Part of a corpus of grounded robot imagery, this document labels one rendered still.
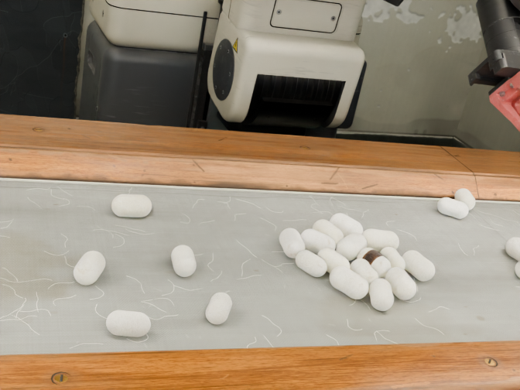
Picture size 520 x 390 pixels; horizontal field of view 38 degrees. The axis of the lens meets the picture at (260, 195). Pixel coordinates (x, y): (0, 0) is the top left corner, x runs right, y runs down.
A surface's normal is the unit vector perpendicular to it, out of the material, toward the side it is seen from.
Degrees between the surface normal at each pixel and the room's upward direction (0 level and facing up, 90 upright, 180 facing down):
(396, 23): 90
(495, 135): 88
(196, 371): 0
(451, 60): 90
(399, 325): 0
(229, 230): 0
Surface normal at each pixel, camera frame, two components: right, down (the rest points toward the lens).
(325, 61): 0.32, 0.56
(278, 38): 0.23, -0.83
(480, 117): -0.92, -0.03
